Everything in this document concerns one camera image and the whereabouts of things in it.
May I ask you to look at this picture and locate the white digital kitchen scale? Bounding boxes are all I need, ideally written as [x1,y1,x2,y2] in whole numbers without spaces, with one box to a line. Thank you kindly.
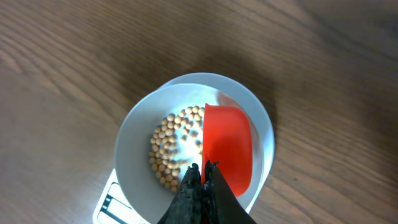
[93,72,275,224]

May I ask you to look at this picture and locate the soybeans in white bowl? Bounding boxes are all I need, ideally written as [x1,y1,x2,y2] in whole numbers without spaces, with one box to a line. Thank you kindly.
[149,105,205,192]

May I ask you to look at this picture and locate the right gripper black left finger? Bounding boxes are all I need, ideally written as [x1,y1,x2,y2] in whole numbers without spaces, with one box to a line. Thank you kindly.
[157,163,202,224]

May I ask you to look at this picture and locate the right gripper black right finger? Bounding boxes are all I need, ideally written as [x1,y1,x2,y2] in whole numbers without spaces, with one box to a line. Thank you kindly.
[203,160,256,224]

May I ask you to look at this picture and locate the orange measuring scoop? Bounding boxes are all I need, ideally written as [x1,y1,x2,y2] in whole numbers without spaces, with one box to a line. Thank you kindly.
[202,104,252,197]

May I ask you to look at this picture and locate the white round bowl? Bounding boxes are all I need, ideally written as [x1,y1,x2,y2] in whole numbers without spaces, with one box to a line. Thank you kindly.
[114,83,265,224]

